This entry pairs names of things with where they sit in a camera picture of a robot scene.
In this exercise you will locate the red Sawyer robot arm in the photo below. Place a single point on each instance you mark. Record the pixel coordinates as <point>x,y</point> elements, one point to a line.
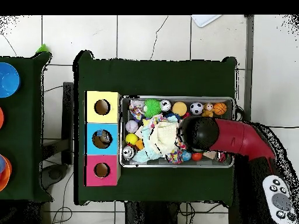
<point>238,137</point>

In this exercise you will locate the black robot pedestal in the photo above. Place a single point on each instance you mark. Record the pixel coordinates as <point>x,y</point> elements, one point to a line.
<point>151,214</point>

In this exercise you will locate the black and white soccer ball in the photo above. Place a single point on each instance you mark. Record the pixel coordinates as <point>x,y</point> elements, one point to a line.
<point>196,108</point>

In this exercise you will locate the orange monkey plush toy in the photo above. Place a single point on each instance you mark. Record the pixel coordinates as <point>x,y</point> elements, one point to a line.
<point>207,109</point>

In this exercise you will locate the white baseball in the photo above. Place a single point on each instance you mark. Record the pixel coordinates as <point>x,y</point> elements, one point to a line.
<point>132,126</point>

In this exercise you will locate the polka dot cloth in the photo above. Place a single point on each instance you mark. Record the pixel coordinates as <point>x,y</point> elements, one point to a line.
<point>175,156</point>

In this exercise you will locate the wooden box with three holes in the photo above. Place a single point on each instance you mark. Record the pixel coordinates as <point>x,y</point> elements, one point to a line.
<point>112,149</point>

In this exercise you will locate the mint green cloth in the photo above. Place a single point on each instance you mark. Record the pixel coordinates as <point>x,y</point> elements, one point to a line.
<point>144,140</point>

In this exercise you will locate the white tray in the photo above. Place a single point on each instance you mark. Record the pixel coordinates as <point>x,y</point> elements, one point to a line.
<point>205,19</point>

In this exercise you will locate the dark green side tablecloth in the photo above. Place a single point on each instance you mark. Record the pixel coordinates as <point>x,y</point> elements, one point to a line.
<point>25,128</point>

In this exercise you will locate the small clear plastic bottle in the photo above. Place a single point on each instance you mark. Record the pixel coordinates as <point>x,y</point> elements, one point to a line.
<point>107,138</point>

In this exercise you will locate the yellow ball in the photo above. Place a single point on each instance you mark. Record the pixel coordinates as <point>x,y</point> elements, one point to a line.
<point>131,138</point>

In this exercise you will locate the green spiky ball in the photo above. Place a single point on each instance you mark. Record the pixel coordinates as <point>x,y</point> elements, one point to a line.
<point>152,108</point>

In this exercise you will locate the shallow clear mesh bin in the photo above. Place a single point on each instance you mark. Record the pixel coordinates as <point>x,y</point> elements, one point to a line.
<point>186,99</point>

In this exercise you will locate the blue bowl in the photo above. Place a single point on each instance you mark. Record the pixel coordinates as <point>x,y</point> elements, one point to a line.
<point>8,80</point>

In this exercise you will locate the crushed clear plastic bottle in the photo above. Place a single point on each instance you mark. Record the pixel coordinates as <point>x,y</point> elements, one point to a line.
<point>100,133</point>

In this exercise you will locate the small blue cup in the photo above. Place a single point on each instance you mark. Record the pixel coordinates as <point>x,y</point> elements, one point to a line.
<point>1,163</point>

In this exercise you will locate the small green object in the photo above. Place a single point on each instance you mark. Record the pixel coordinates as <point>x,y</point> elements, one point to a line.
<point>42,49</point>

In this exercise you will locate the orange foam ball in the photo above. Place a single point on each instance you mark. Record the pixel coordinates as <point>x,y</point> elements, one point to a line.
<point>179,108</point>

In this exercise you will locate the orange bowl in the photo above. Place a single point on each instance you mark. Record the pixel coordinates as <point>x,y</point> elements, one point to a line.
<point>8,179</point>
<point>1,117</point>

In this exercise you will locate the small orange basketball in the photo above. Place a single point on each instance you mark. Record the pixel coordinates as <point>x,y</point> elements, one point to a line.
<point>219,108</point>

